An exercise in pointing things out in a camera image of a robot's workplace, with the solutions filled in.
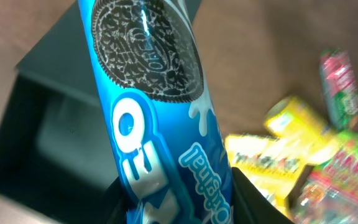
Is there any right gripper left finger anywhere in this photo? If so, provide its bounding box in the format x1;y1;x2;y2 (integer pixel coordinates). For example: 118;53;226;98
96;178;134;224

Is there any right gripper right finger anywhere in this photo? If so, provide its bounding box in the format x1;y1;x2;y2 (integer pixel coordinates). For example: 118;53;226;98
231;167;293;224

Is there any yellow Hacks candy bag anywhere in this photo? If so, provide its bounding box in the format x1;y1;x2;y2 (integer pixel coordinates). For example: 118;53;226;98
224;134;308;218

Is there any blue Oreo cookie pack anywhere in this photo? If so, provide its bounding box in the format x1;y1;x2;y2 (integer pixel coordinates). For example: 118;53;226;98
78;0;233;224

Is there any black gift box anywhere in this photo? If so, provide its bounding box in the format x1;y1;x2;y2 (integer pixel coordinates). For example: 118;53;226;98
0;3;117;223

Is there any green Haribo gummy bag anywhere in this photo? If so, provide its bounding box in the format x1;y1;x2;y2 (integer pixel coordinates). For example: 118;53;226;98
291;131;358;224

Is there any red green snack bar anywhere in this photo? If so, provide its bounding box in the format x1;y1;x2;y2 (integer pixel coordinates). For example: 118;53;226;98
319;49;358;130

